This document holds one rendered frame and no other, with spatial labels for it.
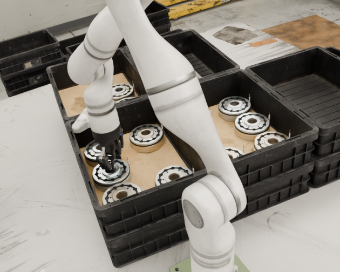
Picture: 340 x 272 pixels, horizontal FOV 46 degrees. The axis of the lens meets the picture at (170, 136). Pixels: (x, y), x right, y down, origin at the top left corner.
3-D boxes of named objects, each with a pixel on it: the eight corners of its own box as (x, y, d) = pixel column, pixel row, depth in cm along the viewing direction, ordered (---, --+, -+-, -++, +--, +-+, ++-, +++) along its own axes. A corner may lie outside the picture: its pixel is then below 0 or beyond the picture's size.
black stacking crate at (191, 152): (218, 203, 103) (216, 170, 96) (107, 245, 96) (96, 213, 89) (162, 124, 133) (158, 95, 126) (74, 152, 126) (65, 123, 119)
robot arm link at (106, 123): (86, 113, 109) (80, 93, 106) (124, 115, 107) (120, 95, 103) (71, 133, 103) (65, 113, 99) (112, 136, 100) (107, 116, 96)
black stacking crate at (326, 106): (401, 131, 118) (412, 99, 111) (317, 164, 111) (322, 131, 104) (314, 75, 148) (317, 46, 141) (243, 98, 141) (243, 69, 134)
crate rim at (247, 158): (321, 137, 105) (322, 130, 103) (217, 175, 97) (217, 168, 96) (242, 74, 135) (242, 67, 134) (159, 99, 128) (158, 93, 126)
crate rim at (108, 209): (217, 175, 97) (217, 168, 96) (97, 219, 90) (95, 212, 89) (159, 99, 128) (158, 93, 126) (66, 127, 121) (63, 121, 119)
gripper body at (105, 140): (111, 133, 100) (119, 162, 105) (123, 114, 106) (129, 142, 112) (84, 131, 101) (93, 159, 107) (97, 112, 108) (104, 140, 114)
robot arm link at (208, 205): (207, 213, 66) (209, 272, 77) (249, 185, 70) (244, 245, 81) (174, 182, 72) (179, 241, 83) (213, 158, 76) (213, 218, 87)
